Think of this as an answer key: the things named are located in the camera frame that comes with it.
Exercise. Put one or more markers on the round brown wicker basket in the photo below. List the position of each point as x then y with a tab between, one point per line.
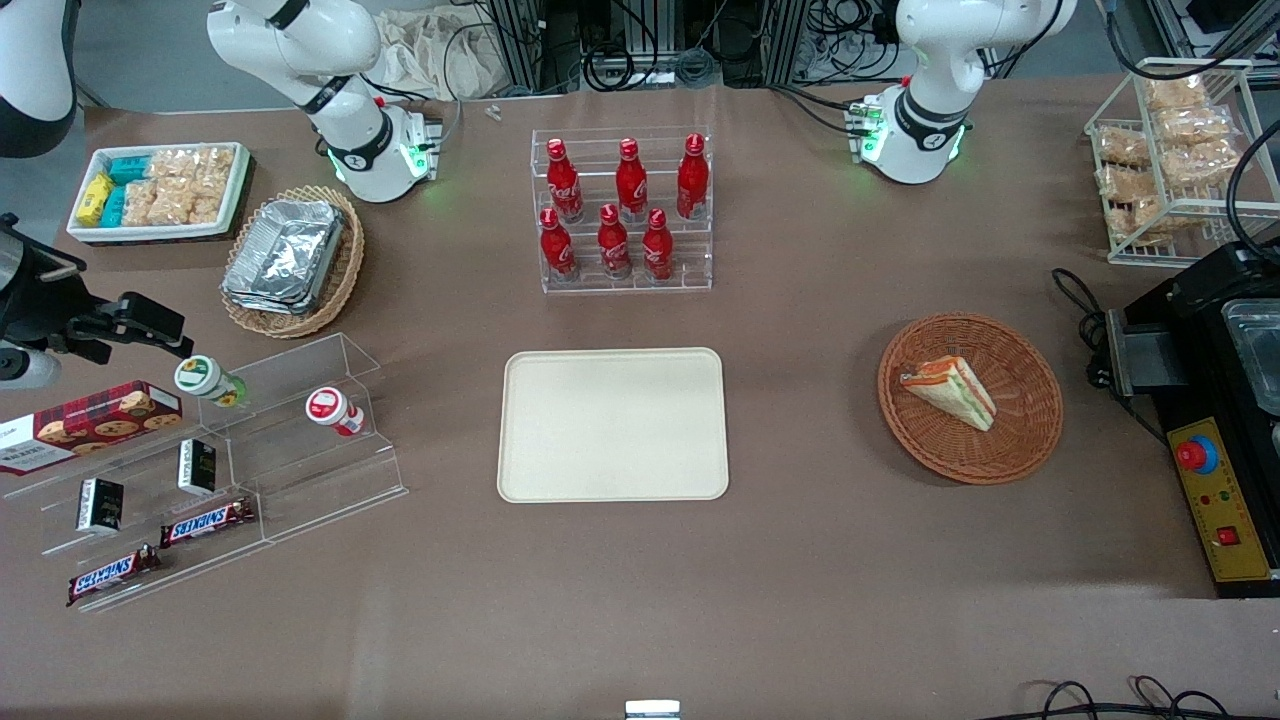
1000	440

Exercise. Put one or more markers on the white object at table edge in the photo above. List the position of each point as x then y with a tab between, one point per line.
652	710

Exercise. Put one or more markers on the Snickers bar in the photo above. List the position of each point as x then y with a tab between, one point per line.
205	522
110	575

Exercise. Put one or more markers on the black machine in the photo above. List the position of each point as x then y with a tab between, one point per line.
1190	330

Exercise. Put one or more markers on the stack of foil trays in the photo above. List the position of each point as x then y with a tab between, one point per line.
285	255

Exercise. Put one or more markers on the clear plastic container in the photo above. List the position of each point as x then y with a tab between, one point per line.
1258	355

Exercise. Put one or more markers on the triangular sandwich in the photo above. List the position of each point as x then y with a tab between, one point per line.
955	392

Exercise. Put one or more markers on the red cookie box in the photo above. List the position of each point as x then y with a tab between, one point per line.
90	425

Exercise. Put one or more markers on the clear fried snack packet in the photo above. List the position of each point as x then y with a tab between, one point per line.
1128	183
1205	163
1195	125
1175	93
1122	147
1145	218

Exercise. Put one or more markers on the red cola bottle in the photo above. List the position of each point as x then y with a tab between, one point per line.
692	180
630	182
657	248
556	248
563	185
613	243

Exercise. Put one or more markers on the beige plastic tray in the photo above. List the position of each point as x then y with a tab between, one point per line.
610	425

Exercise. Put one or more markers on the clear acrylic bottle rack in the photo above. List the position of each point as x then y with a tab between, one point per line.
600	285

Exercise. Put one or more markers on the grey cylinder end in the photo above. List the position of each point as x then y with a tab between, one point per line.
25	368

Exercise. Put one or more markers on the yellow snack box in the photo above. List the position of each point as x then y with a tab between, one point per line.
95	198

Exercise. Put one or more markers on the teal snack box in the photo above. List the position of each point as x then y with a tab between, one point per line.
128	170
114	206

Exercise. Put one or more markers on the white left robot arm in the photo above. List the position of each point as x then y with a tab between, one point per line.
925	120

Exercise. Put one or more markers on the beige cloth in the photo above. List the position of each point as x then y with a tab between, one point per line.
425	55

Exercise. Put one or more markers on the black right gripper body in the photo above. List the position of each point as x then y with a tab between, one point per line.
30	305

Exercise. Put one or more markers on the red lid cup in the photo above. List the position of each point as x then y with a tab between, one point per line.
328	406

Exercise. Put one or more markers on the green lid cup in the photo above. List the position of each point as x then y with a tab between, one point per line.
200	376

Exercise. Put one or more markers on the white rectangular bin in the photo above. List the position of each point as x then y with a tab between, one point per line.
160	233

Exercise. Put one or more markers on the clear acrylic stepped shelf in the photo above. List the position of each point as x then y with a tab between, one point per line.
300	470

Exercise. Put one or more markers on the clear rice cracker packet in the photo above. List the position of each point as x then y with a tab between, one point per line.
178	205
140	205
172	165
215	172

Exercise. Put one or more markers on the oval light wicker basket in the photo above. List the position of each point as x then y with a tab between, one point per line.
340	270

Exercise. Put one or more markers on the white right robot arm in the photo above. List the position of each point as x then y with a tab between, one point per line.
350	120

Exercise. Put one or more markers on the small black box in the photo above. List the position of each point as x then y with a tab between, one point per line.
197	467
100	505

